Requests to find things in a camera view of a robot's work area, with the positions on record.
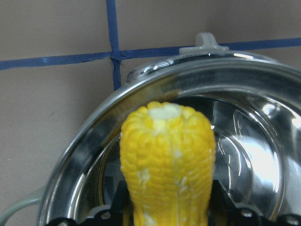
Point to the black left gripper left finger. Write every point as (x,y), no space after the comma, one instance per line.
(115,214)

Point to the yellow corn cob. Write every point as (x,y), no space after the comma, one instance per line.
(167,154)

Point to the stainless steel cooking pot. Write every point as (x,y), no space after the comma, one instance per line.
(253,103)

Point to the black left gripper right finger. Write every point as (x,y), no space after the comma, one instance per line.
(223,211)

